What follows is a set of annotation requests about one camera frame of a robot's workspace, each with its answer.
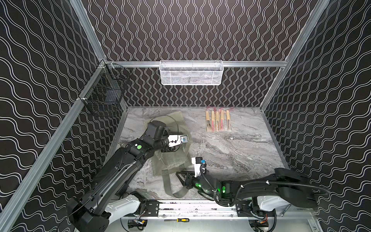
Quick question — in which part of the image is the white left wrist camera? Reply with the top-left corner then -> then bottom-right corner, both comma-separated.
168,134 -> 189,148

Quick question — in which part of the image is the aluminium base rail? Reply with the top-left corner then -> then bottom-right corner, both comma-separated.
118,199 -> 314,219

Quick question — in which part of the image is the horizontal aluminium back bar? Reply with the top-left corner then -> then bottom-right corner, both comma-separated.
107,60 -> 288,68

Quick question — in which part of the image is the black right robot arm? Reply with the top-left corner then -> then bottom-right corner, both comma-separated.
176,168 -> 330,219

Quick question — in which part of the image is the black wire mesh basket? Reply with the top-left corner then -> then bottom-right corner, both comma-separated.
82,60 -> 132,117

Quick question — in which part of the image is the white wire mesh basket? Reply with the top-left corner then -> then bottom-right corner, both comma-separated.
159,65 -> 224,86

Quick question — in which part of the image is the yellow handled screwdriver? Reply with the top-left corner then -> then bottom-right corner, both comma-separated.
164,218 -> 190,222

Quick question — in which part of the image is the folding fan with pink paper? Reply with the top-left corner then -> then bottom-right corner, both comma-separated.
210,109 -> 215,132

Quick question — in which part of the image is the left aluminium side bar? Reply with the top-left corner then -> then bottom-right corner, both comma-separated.
1,62 -> 105,232

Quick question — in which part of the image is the right aluminium frame post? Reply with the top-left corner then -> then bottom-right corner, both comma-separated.
260,0 -> 329,112

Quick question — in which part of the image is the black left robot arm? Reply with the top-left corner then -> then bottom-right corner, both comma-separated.
66,120 -> 189,232

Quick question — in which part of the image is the aluminium corner frame post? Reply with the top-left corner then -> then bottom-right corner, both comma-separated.
70,0 -> 107,61

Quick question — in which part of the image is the olive green tote bag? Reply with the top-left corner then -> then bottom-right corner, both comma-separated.
151,111 -> 192,199

